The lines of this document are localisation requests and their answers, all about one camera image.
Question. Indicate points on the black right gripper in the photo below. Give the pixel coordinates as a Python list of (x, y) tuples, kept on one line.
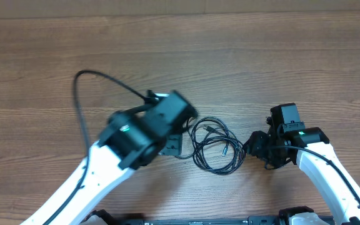
[(255, 148)]

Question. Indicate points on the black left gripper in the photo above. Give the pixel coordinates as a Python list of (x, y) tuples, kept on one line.
[(175, 145)]

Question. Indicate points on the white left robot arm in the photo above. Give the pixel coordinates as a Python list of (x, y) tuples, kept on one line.
[(131, 139)]

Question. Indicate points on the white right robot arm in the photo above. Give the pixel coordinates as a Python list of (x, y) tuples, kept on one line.
[(288, 140)]

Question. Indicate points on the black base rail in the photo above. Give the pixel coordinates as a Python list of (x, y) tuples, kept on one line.
[(103, 217)]

